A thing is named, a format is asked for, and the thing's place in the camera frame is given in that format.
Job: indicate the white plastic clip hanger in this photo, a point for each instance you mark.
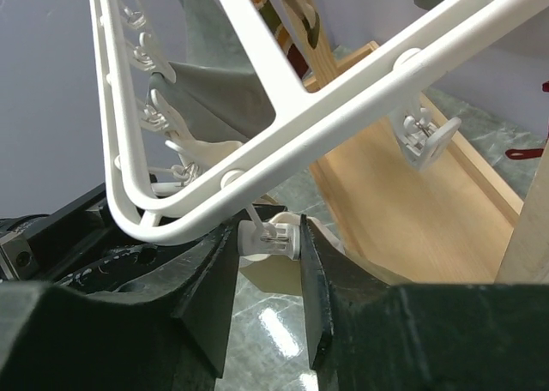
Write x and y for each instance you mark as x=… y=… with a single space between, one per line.
x=158 y=188

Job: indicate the grey underwear hanging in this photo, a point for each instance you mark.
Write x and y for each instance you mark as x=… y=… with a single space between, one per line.
x=216 y=91

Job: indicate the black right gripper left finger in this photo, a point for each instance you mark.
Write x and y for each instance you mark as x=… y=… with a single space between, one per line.
x=164 y=330

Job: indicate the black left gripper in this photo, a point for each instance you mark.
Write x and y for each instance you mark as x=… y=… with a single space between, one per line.
x=78 y=245

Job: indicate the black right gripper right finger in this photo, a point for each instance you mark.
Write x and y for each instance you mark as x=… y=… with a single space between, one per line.
x=363 y=334

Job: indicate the tan underwear with white waistband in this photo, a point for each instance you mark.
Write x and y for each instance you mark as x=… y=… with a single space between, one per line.
x=269 y=249

